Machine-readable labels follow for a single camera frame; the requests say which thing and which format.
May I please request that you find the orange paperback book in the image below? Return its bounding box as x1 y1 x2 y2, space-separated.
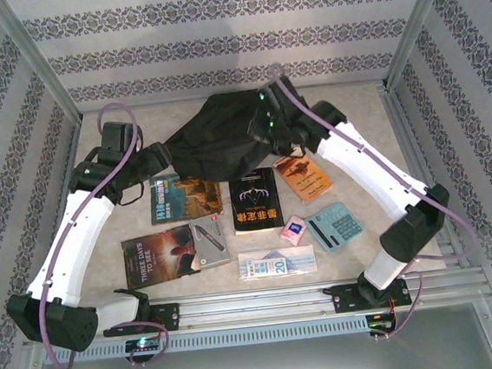
272 152 335 207

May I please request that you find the aluminium mounting rail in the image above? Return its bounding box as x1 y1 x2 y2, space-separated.
20 266 489 346

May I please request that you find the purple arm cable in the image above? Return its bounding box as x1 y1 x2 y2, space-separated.
268 44 490 349
18 98 173 369

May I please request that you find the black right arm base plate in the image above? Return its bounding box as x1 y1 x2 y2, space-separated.
322 277 414 317

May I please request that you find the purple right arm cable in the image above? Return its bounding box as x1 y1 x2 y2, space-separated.
268 44 490 349

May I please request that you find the ruler set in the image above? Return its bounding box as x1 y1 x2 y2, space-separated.
237 243 319 281

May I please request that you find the teal calculator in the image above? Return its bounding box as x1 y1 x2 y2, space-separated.
302 200 365 256

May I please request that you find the aluminium frame post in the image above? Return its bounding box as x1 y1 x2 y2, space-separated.
0 0 83 130
377 0 467 91

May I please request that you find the Three Days to See book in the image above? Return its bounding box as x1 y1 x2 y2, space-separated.
119 222 203 291

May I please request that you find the teal landscape cover book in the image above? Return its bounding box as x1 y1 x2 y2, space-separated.
147 168 225 227

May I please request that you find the grey metal shelf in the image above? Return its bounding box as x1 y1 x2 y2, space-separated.
23 300 492 369

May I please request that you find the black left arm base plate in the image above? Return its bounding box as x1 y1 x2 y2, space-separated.
101 302 182 339

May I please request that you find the grey slotted cable duct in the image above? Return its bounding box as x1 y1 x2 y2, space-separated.
41 312 399 366

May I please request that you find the black book orange Chinese title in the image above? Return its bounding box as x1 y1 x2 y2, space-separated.
227 166 286 238

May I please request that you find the black fabric backpack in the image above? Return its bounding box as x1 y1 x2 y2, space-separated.
124 84 316 192

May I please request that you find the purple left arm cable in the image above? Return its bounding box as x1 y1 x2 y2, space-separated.
18 98 173 369

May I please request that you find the aluminium side rail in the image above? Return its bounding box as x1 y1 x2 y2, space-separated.
21 115 100 313
375 76 473 276

